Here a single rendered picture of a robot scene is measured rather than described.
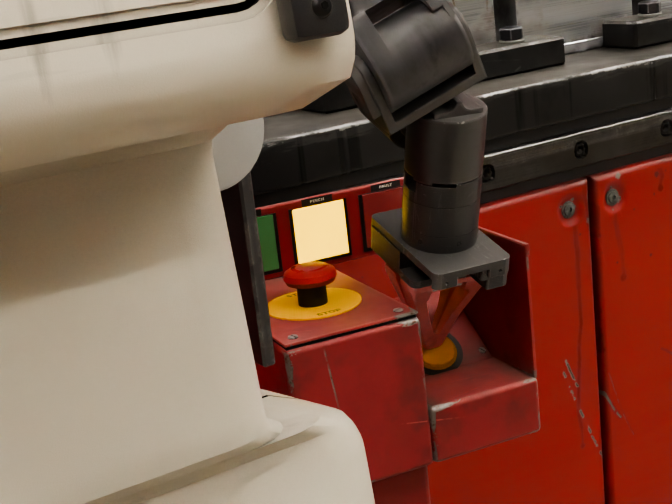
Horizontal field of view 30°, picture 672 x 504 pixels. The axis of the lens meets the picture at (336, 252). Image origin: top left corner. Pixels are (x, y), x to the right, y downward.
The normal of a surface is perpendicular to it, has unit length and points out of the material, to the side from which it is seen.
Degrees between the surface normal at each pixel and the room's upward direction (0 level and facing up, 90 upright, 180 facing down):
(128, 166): 100
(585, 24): 90
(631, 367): 90
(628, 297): 90
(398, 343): 90
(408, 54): 81
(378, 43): 70
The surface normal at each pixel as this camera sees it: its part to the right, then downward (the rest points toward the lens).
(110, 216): 0.52, 0.03
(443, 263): 0.02, -0.87
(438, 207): -0.20, 0.47
